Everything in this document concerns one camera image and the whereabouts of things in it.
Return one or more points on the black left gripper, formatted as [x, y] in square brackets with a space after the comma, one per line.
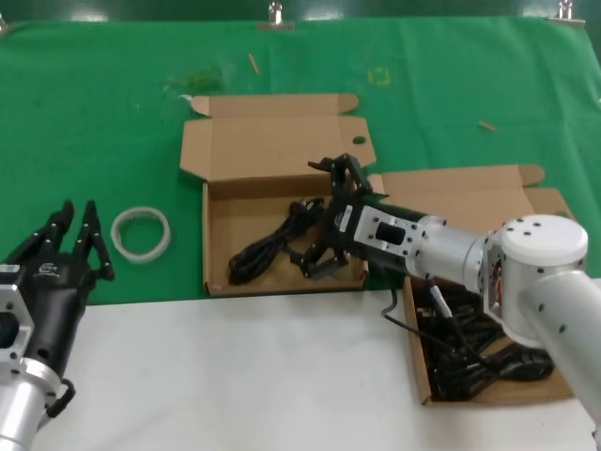
[56, 305]

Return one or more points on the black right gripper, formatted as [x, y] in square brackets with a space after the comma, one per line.
[335, 230]

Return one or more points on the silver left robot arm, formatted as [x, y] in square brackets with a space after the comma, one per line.
[19, 409]

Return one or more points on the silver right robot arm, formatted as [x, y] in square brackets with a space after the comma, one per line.
[451, 249]

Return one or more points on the cardboard box with round hole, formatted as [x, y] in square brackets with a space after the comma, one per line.
[272, 136]

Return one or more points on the green table cloth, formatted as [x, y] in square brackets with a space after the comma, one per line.
[94, 141]

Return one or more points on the thin wooden stick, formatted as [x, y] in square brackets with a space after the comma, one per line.
[253, 64]

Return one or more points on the short wooden stick piece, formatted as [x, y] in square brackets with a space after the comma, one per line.
[486, 126]

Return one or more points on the clear plastic wrapper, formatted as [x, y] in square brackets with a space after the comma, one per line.
[199, 80]

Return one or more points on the metal binder clip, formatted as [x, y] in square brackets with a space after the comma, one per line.
[276, 23]
[565, 19]

